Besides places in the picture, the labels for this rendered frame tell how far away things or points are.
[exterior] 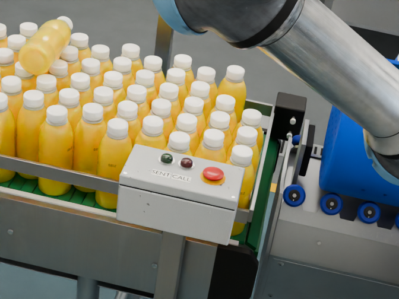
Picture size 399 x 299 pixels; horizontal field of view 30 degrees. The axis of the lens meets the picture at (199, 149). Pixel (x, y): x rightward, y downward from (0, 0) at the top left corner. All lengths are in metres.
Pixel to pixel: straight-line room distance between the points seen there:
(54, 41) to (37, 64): 0.06
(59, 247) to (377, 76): 0.84
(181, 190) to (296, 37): 0.47
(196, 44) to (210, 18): 3.39
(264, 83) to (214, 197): 2.69
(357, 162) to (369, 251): 0.23
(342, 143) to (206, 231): 0.30
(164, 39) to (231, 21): 1.09
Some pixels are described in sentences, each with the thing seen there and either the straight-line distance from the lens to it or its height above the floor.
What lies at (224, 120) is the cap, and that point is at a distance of 1.45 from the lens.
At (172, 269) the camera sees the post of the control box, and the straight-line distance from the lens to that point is 1.39.
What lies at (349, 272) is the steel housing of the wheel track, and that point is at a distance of 1.56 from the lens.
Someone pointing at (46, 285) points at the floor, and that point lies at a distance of 2.59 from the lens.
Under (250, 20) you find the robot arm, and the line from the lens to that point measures 0.79.
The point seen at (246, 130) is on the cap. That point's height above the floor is 1.08.
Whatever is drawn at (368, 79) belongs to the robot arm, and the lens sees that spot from 0.91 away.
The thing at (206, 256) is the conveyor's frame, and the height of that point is 0.87.
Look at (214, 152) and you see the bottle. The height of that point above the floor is 1.06.
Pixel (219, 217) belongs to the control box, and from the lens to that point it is 1.25.
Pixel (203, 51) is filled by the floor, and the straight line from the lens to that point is 4.11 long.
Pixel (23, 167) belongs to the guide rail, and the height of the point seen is 0.96.
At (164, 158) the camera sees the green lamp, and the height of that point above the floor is 1.11.
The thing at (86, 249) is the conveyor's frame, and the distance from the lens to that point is 1.52.
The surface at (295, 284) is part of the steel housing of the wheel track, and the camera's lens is 1.64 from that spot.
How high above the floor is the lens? 1.84
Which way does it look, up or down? 34 degrees down
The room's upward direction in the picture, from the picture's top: 9 degrees clockwise
